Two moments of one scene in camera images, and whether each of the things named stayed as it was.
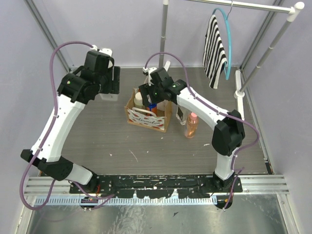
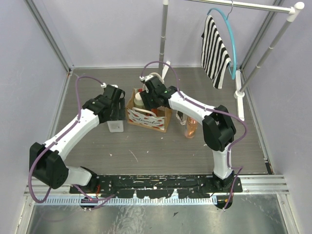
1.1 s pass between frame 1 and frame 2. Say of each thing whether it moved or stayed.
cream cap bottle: stayed
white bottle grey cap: moved
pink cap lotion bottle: stayed
